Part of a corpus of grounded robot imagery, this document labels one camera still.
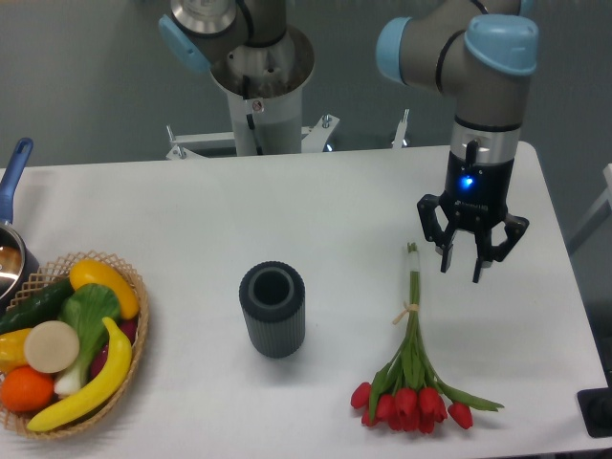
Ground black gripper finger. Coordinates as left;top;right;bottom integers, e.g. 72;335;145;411
417;194;454;273
470;213;531;284

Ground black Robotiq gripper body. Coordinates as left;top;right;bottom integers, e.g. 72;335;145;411
440;152;514;232

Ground red tulip bouquet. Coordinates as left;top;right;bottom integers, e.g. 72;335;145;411
350;243;504;434

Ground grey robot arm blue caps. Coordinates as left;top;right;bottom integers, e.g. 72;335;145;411
158;1;539;272

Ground dark grey ribbed vase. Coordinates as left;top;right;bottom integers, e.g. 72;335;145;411
239;261;306;359

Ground black device at table edge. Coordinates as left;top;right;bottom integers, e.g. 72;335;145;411
577;387;611;438

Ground red plastic radish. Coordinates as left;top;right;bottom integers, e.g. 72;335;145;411
89;318;138;380

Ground yellow plastic banana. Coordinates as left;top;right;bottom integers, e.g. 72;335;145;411
27;317;132;432

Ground yellow plastic squash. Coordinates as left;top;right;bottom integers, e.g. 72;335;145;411
69;258;140;320

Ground green plastic bok choy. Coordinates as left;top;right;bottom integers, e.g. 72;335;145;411
55;283;120;398

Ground woven wicker basket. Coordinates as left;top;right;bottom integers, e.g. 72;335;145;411
1;251;149;440

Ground green plastic cucumber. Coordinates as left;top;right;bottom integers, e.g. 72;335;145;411
1;278;74;334

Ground beige round disc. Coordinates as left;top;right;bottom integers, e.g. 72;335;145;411
24;320;79;374

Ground yellow plastic pepper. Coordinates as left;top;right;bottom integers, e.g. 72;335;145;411
0;328;32;374

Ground orange plastic fruit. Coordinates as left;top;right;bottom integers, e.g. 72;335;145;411
1;366;55;412

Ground white frame at right edge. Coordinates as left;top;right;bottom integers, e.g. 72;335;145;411
566;164;611;255

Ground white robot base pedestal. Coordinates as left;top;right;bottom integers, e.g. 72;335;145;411
164;26;411;161

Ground blue handled saucepan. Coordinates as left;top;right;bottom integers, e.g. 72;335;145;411
1;138;39;314

